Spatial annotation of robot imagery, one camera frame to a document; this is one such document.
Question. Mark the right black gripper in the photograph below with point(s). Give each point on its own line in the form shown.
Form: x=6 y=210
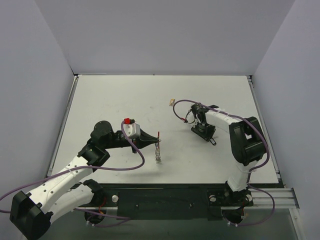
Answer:
x=203 y=133

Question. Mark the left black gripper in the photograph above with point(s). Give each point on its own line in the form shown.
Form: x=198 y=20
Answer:
x=137 y=141

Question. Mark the key with black tag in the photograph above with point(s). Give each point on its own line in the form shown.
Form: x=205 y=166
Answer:
x=213 y=142

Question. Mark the red handle spring keyring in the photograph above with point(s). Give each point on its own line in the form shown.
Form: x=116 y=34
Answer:
x=157 y=150

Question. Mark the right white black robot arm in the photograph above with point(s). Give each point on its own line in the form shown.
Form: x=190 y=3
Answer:
x=245 y=136

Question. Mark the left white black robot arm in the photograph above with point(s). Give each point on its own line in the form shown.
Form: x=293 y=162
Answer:
x=34 y=212

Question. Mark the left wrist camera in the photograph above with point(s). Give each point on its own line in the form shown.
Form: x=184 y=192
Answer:
x=131 y=128

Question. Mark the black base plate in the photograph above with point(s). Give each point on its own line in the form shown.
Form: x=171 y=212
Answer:
x=172 y=201

